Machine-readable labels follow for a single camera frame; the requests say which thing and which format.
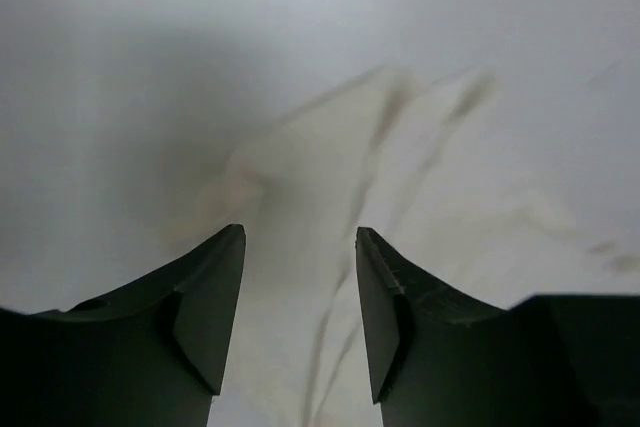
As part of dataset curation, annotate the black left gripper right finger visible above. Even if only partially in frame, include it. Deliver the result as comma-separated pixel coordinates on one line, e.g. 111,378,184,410
355,227,639,427

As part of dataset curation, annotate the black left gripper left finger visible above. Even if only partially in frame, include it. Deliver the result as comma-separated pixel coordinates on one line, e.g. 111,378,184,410
1,224,246,426

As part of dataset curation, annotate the white t shirt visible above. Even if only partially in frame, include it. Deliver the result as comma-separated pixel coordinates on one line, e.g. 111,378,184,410
198,70,639,426

